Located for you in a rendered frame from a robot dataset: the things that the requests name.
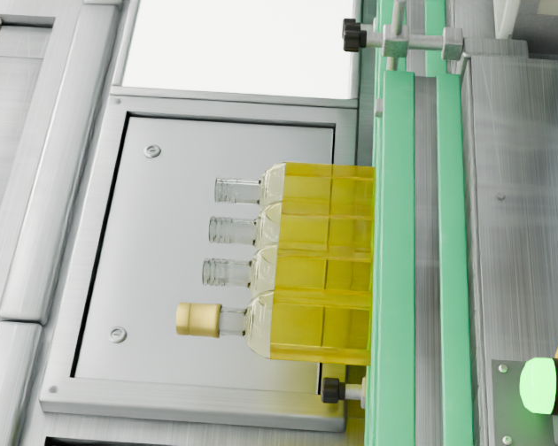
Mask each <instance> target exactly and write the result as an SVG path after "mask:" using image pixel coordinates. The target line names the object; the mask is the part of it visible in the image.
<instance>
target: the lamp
mask: <svg viewBox="0 0 558 446"><path fill-rule="evenodd" d="M520 393H521V397H522V399H523V404H524V406H525V407H526V408H527V409H528V410H530V411H532V412H537V413H545V414H549V415H557V416H558V358H534V359H532V360H530V361H528V362H527V363H526V365H525V367H524V369H523V371H522V374H521V380H520Z"/></svg>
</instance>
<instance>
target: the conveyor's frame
mask: <svg viewBox="0 0 558 446"><path fill-rule="evenodd" d="M450 11H451V27H456V28H462V38H463V37H480V38H496V33H495V19H494V7H493V0H450ZM466 77H467V98H468V119H469V161H470V182H471V203H472V224H473V245H474V267H475V288H476V308H477V350H478V371H479V392H480V413H481V435H482V446H495V445H494V427H493V409H492V375H491V359H499V360H513V361H526V362H528V361H530V360H532V359H534V358H555V353H556V351H557V349H558V60H549V59H533V58H502V57H486V56H471V59H468V62H467V66H466Z"/></svg>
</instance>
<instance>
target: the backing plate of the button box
mask: <svg viewBox="0 0 558 446"><path fill-rule="evenodd" d="M526 363H527V362H526V361H513V360H499V359H491V375H492V409H493V427H494V445H495V446H558V445H557V444H556V443H555V441H554V424H553V415H549V414H545V413H537V412H532V411H530V410H528V409H527V408H526V407H525V406H524V404H523V399H522V397H521V393H520V380H521V374H522V371H523V369H524V367H525V365H526Z"/></svg>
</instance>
